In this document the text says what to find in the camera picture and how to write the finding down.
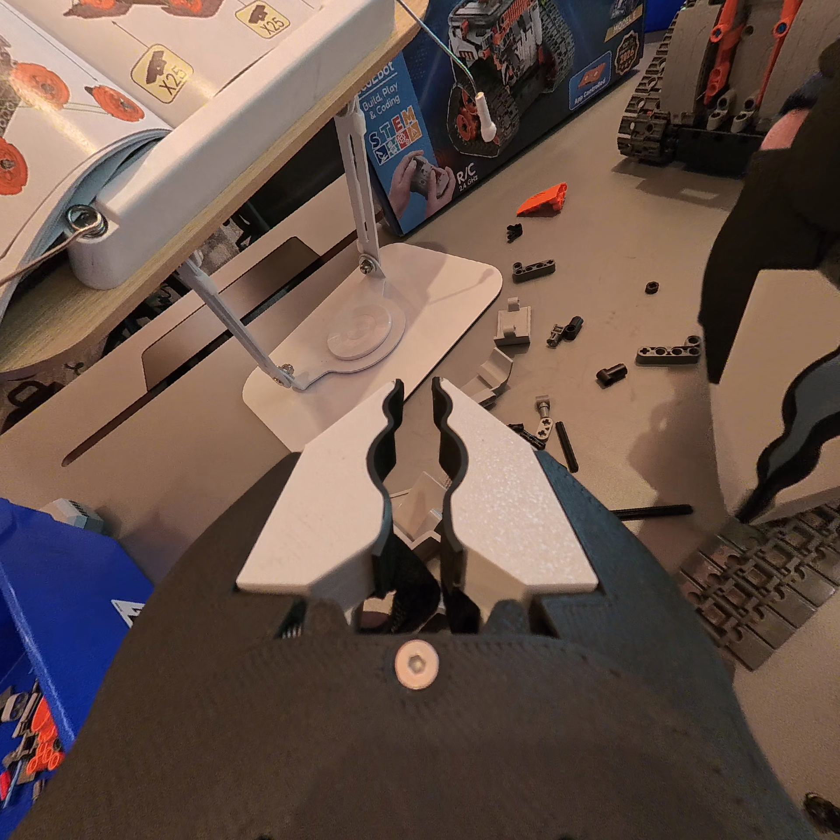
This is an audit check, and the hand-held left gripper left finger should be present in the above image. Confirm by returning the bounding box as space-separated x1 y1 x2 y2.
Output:
235 379 405 601

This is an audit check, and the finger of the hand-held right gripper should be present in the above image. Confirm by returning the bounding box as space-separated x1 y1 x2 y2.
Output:
711 268 840 521
753 386 840 525

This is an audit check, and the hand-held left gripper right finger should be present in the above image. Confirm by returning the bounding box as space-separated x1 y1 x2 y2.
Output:
430 377 600 614

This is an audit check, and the grey toy track chain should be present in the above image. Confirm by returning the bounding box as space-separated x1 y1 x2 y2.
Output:
676 500 840 672

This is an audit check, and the person's right hand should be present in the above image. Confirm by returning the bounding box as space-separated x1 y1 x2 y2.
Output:
764 109 815 151

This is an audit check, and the dark grey long bent liftarm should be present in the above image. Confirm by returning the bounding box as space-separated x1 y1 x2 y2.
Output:
634 335 704 366

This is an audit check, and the light grey holed curved panel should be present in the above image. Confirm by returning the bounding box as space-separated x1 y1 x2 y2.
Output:
458 348 515 410

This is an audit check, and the toy vehicle with orange wheels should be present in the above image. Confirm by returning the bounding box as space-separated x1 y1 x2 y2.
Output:
617 0 829 179

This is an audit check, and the grey ribbed part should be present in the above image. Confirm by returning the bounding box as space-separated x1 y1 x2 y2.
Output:
41 497 110 537

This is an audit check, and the orange curved toy piece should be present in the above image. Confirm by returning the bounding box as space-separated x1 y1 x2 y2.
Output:
516 182 569 217

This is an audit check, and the printed toy packaging box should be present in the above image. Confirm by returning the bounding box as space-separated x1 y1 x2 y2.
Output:
357 0 648 238

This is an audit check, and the white book stand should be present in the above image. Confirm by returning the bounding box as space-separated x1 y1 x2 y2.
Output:
0 0 431 376

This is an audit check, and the printed instruction booklet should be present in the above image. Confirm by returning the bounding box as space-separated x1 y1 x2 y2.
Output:
0 0 329 316

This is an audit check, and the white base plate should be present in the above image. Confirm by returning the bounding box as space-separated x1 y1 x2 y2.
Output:
242 242 504 455

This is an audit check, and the thin wire with white tip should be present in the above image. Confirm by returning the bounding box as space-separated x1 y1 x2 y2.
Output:
399 0 504 143

